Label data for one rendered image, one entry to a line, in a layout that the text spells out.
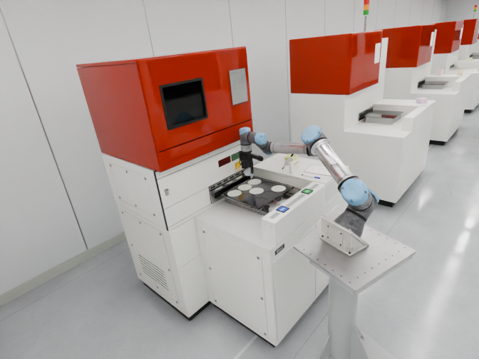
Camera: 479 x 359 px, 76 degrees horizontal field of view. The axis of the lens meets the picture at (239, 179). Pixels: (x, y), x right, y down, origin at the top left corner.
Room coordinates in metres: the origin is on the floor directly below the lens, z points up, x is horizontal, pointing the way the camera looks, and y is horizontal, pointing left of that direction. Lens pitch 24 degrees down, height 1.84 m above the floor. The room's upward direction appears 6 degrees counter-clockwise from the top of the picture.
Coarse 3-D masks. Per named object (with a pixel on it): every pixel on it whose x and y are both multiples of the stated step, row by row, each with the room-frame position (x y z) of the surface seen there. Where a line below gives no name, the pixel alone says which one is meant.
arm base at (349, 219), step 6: (348, 210) 1.34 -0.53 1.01; (342, 216) 1.33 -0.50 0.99; (348, 216) 1.31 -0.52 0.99; (354, 216) 1.30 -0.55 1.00; (360, 216) 1.30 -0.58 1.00; (336, 222) 1.31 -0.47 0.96; (342, 222) 1.29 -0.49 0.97; (348, 222) 1.28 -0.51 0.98; (354, 222) 1.28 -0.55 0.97; (360, 222) 1.28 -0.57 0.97; (348, 228) 1.26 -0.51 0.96; (354, 228) 1.26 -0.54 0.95; (360, 228) 1.27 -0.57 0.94; (360, 234) 1.26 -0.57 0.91
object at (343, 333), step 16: (336, 288) 1.26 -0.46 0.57; (336, 304) 1.26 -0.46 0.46; (352, 304) 1.24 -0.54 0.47; (336, 320) 1.26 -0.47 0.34; (352, 320) 1.24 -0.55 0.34; (336, 336) 1.25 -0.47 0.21; (352, 336) 1.23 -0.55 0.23; (368, 336) 1.38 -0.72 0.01; (320, 352) 1.31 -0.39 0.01; (336, 352) 1.25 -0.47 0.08; (352, 352) 1.22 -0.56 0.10; (368, 352) 1.28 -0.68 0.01; (384, 352) 1.26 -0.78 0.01
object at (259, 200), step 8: (240, 184) 2.02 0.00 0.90; (256, 184) 2.00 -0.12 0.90; (264, 184) 1.98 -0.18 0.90; (272, 184) 1.97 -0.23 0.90; (280, 184) 1.95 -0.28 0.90; (248, 192) 1.88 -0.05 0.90; (264, 192) 1.86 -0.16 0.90; (272, 192) 1.85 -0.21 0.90; (280, 192) 1.83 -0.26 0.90; (240, 200) 1.78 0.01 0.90; (248, 200) 1.77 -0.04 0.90; (256, 200) 1.76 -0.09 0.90; (264, 200) 1.75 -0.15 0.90
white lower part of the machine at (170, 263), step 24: (120, 216) 2.10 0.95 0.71; (144, 240) 1.89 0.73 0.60; (168, 240) 1.65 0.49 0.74; (192, 240) 1.74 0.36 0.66; (144, 264) 1.97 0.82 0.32; (168, 264) 1.70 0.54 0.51; (192, 264) 1.71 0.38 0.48; (168, 288) 1.76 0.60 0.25; (192, 288) 1.68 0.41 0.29; (192, 312) 1.66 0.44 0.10
